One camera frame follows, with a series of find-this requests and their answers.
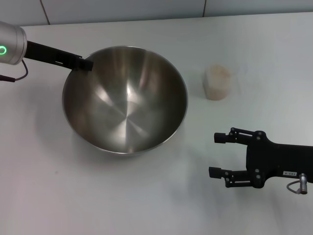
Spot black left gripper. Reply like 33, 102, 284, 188
23, 40, 94, 72

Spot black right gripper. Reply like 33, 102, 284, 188
208, 127, 313, 189

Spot large stainless steel bowl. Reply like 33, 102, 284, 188
62, 45, 188, 158

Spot white rice grains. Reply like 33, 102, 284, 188
204, 64, 231, 100

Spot clear plastic measuring cup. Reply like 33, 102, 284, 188
202, 63, 232, 101

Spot left gripper cable with plug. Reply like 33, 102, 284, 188
0, 60, 29, 83

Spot gripper cable with plug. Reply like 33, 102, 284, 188
0, 60, 29, 83
286, 173, 309, 195

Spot right gripper cable with plug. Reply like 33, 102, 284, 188
286, 173, 309, 195

